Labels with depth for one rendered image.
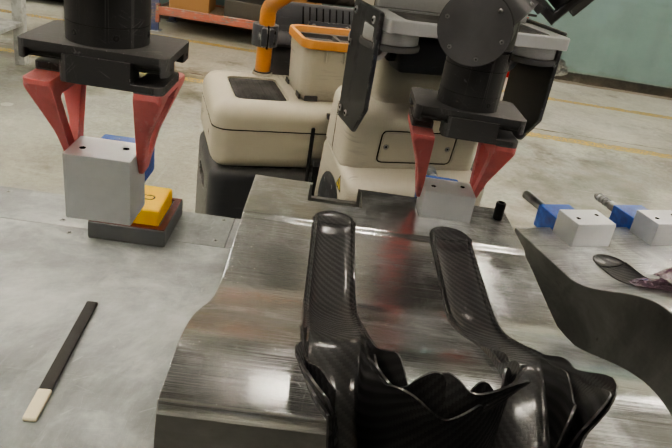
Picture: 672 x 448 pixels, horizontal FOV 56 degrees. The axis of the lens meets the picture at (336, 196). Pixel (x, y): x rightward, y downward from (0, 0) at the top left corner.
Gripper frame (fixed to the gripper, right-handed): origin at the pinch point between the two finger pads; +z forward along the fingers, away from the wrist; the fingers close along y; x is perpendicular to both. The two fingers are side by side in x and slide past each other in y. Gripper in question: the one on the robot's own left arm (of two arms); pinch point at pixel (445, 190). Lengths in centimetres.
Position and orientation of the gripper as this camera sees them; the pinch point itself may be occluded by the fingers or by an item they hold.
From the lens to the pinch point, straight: 64.2
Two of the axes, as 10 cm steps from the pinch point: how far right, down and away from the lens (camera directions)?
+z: -1.5, 9.0, 4.1
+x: 0.3, -4.1, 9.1
